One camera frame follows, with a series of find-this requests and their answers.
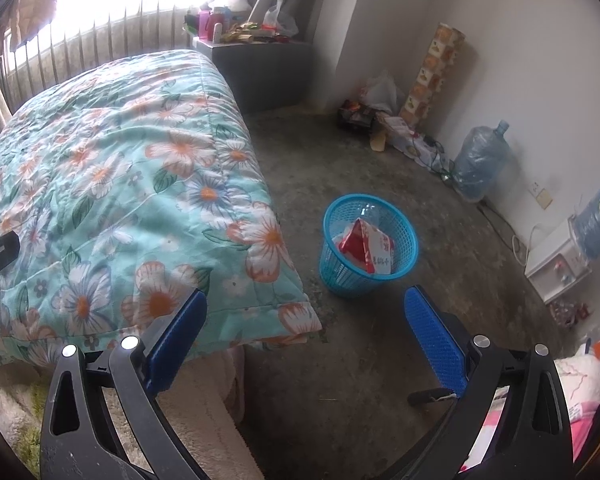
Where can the blue plastic basket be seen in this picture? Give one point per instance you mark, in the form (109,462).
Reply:
(340,270)

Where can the red and white paper bag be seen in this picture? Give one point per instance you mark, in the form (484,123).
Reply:
(375,250)

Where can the pink bottle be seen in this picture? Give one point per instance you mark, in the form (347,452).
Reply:
(205,25)

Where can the crumpled translucent plastic bag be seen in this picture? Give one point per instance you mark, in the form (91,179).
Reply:
(380,92)

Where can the white water dispenser with jug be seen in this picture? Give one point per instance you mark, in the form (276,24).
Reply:
(550,260)

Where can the large clear water jug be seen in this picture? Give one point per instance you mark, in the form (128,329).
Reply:
(480,165)

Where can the clear plastic bag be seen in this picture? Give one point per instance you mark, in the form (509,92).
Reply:
(282,22)

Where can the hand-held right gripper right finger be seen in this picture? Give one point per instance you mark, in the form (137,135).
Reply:
(435,335)

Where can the red bottle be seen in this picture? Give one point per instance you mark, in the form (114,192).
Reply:
(222,17)

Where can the patterned wrapped roll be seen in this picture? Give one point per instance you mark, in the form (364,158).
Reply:
(430,75)

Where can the pink and white bag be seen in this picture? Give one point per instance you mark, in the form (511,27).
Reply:
(585,390)

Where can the small white bottle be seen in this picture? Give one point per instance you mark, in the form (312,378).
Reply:
(217,34)

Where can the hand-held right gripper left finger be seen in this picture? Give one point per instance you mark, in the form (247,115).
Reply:
(175,340)

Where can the pile of snack wrappers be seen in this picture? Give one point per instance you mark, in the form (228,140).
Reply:
(245,35)

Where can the printed cardboard box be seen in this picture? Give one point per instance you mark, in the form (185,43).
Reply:
(400,132)

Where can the grey cabinet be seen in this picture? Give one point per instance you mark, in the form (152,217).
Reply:
(270,75)

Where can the floral teal blanket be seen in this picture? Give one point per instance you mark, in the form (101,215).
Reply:
(130,135)

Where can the wall socket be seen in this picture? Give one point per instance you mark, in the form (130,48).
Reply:
(542,199)

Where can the metal window railing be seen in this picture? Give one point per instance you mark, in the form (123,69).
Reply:
(130,30)

